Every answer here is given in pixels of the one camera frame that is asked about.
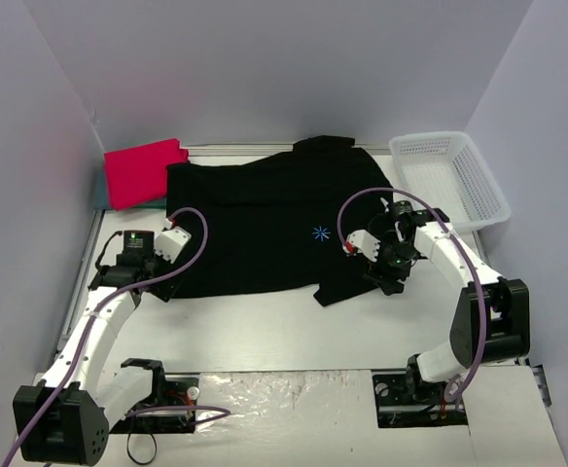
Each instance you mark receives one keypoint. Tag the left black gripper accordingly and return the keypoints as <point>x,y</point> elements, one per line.
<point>162,285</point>

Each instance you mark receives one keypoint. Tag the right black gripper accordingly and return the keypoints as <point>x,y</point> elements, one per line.
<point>381,278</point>

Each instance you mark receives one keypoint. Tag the black t shirt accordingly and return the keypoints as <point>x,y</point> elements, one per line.
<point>274,224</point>

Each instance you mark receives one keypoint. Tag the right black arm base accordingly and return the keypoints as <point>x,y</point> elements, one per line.
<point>396,406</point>

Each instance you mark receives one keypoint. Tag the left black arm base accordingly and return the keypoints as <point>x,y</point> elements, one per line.
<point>177,391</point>

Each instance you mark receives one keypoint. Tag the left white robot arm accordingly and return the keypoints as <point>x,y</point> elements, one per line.
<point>66,417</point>

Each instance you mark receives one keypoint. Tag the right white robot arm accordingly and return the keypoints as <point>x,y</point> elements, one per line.
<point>491,322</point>

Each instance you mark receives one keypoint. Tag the folded teal t shirt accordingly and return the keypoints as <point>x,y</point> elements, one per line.
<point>101,199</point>

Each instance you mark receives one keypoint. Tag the folded red t shirt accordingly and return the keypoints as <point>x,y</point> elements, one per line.
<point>138,175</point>

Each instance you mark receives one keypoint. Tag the white plastic basket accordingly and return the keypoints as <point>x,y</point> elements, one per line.
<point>446,169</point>

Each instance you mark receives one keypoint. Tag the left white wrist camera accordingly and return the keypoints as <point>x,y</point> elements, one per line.
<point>169,244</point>

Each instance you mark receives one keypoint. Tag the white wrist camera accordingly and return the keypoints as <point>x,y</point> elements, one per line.
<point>363,243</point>
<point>169,244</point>

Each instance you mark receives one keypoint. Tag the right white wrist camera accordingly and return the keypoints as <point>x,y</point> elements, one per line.
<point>363,243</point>

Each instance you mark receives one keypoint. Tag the aluminium table rail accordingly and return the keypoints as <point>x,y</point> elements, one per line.
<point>239,150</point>

